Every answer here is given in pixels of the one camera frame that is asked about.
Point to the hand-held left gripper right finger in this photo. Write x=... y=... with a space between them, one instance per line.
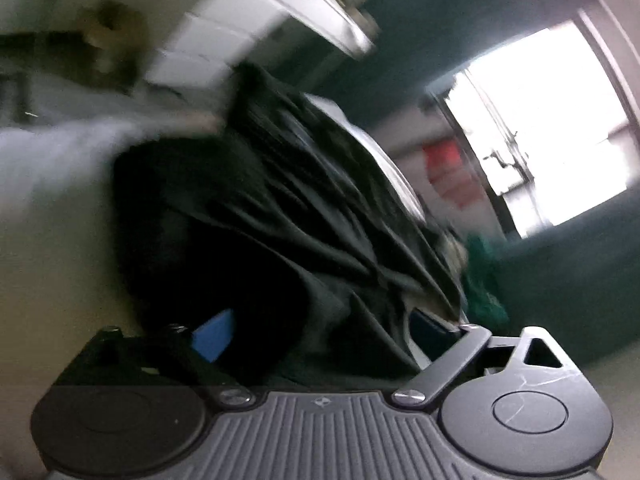
x=452 y=352

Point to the white cabinet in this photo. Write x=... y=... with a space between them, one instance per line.
x=240 y=15

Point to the green cloth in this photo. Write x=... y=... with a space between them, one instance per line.
x=482 y=280

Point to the brown blurred object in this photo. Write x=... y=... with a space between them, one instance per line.
x=115 y=40

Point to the red cloth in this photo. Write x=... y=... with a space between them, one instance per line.
x=447 y=170

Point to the dark garment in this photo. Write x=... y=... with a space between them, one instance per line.
x=260 y=220

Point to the teal curtain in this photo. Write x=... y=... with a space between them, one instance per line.
x=440 y=35

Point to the bright window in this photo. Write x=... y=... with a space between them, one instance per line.
x=550 y=130

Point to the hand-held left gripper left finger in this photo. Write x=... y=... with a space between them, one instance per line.
x=215 y=336

